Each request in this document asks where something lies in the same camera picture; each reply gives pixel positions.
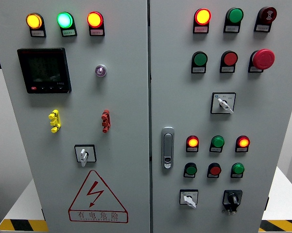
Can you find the grey door with display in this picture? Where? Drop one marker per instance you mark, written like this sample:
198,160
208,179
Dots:
126,109

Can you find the grey door with lock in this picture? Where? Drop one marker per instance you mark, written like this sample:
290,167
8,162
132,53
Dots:
179,109

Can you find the silver door lock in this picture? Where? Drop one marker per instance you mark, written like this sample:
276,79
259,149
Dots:
167,148

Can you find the small red-rimmed lamp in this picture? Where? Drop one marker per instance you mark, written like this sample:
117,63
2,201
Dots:
192,142
243,141

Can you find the small label plate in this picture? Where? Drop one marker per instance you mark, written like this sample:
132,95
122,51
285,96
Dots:
212,176
69,32
227,69
253,69
215,150
198,70
192,149
262,28
97,32
241,150
235,176
200,29
37,33
231,28
188,176

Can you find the clear round white lamp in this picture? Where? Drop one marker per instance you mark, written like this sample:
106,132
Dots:
100,70

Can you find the small green push button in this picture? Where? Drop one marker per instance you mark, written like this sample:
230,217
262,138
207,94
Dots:
191,170

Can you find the small green lamp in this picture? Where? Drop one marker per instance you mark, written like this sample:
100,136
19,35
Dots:
237,168
218,141

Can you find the large green push button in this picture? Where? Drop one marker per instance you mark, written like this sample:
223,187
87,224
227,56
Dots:
200,59

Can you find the small red push button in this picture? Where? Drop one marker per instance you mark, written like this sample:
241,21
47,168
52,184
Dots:
214,170

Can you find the red warning triangle sticker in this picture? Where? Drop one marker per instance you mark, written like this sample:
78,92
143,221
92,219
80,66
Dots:
94,191

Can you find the large red push button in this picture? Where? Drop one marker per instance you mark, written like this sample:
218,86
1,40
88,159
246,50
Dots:
230,58

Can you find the large red-rimmed lamp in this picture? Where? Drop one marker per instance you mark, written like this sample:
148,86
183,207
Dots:
202,16
95,19

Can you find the black display meter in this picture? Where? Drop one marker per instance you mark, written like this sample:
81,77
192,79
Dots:
45,70

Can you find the large bright green lamp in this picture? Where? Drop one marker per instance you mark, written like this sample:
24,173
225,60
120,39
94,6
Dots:
64,20

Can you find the large red stop button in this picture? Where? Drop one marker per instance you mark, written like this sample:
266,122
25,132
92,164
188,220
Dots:
263,59

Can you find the large dark green lamp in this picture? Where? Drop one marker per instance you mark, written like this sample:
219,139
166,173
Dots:
235,15

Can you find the large yellow lamp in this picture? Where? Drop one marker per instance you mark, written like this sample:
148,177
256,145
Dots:
34,21

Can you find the dark red buzzer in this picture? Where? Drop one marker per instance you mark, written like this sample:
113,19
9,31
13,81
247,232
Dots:
268,14

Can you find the black yellow striped tape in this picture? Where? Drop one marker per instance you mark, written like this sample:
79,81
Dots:
281,225
22,225

